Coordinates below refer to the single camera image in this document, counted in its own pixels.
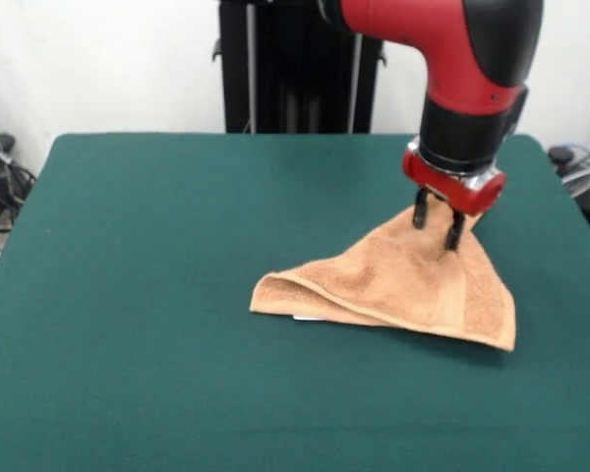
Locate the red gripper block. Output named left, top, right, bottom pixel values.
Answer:
left=401, top=149, right=508, bottom=253

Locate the tan terry towel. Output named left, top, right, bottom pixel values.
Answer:
left=248, top=206, right=516, bottom=353

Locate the dark green table cloth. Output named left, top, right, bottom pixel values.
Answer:
left=0, top=132, right=590, bottom=472

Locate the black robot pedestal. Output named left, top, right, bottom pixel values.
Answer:
left=211, top=0, right=388, bottom=135

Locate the black cable tangle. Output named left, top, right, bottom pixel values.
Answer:
left=0, top=145, right=38, bottom=276

